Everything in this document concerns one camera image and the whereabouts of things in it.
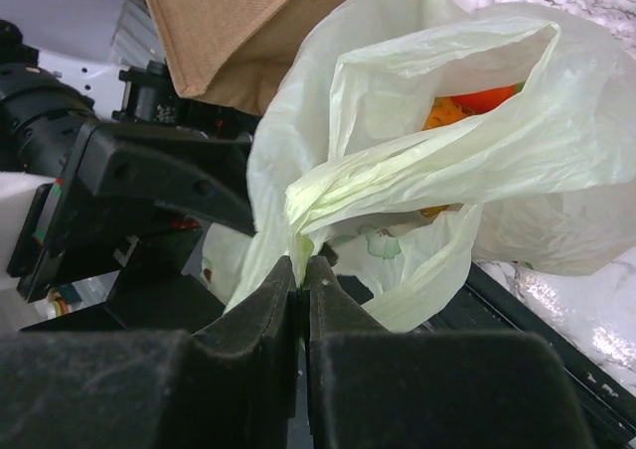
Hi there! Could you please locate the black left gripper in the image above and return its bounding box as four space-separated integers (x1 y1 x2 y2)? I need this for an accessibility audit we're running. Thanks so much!
8 122 254 334

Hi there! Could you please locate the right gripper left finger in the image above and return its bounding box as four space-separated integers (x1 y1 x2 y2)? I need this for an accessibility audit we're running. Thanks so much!
1 257 297 448

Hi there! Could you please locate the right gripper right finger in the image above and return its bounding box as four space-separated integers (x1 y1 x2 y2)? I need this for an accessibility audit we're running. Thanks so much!
302 257 593 448

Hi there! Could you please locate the light green plastic grocery bag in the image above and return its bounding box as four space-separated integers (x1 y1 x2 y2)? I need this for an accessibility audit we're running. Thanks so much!
202 0 635 332

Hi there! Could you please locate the orange pineapple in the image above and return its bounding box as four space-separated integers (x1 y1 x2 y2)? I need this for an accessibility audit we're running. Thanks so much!
420 97 470 222

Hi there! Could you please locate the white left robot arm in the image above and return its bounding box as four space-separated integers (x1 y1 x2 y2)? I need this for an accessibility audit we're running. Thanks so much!
1 22 258 332

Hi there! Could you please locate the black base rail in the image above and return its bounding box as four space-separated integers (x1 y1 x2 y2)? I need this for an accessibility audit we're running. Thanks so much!
420 264 635 448

